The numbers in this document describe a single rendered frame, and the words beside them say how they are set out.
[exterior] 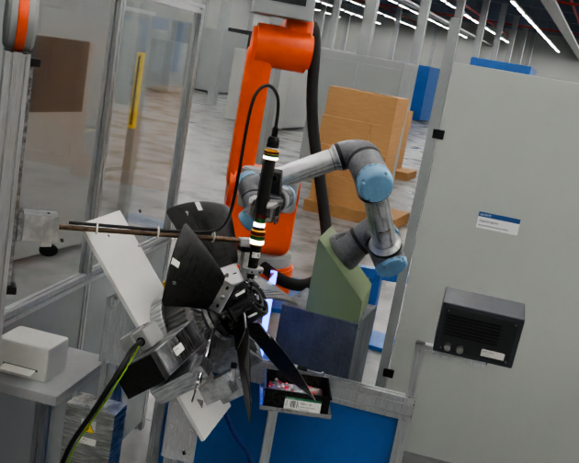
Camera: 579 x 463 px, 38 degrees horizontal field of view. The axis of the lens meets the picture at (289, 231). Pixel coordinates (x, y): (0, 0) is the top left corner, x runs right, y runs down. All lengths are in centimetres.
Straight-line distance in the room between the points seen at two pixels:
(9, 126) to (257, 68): 432
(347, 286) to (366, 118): 744
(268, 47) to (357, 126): 426
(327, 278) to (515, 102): 151
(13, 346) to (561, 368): 275
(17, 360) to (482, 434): 264
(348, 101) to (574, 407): 673
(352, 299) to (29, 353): 117
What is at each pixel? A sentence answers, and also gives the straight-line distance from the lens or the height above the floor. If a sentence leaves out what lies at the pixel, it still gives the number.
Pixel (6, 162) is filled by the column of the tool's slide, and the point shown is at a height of 153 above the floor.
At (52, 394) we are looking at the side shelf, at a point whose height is 86.
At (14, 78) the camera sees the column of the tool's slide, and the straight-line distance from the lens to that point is 219.
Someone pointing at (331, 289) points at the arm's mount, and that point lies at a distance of 306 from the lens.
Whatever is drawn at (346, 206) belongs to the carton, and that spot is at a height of 15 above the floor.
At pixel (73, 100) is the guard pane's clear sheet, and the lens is 282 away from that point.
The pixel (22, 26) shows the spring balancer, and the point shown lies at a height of 186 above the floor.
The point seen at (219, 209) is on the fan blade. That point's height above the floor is 141.
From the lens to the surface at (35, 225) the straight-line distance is 227.
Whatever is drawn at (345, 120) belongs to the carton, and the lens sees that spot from 1048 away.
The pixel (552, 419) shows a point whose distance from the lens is 446.
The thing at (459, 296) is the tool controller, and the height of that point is 124.
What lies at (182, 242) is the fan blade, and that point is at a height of 139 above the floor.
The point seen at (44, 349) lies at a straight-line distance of 253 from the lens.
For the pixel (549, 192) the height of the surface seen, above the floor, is 148.
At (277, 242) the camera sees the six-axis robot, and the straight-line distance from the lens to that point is 637.
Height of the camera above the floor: 191
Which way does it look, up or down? 12 degrees down
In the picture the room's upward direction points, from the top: 10 degrees clockwise
